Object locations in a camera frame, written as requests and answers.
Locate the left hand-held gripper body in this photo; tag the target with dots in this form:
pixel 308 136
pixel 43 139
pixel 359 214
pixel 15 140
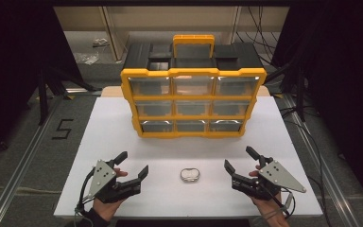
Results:
pixel 102 178

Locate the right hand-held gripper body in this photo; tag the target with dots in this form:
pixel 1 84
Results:
pixel 280 176

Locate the clear plastic drawer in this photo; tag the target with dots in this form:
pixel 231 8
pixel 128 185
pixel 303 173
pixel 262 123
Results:
pixel 226 126

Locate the silver peanut-shaped metal piece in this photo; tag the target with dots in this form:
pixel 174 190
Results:
pixel 189 175

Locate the yellow black drawer organizer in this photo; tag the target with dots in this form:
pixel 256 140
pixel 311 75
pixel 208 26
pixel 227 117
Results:
pixel 193 72

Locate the person's left hand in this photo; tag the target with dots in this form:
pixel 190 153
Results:
pixel 105 209

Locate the person's right hand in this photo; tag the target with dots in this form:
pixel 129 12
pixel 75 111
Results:
pixel 271 211

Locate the white table board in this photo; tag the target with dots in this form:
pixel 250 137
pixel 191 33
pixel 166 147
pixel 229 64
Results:
pixel 176 195

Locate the wooden table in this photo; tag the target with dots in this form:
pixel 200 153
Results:
pixel 110 91

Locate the black metal stand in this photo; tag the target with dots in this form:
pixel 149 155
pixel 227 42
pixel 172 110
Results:
pixel 300 94
pixel 43 94

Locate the grid of clear organizer compartments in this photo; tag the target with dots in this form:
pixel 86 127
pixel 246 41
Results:
pixel 151 86

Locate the clear plastic bag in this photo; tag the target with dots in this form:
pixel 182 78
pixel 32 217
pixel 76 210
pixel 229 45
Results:
pixel 100 42
pixel 86 58

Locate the black curtain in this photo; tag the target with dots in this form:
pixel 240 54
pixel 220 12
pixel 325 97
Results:
pixel 343 78
pixel 12 63

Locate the white cabinet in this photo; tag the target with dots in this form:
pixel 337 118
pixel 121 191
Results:
pixel 170 19

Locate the aluminium floor rail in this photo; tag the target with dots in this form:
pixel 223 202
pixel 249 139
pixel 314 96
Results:
pixel 321 170
pixel 22 164

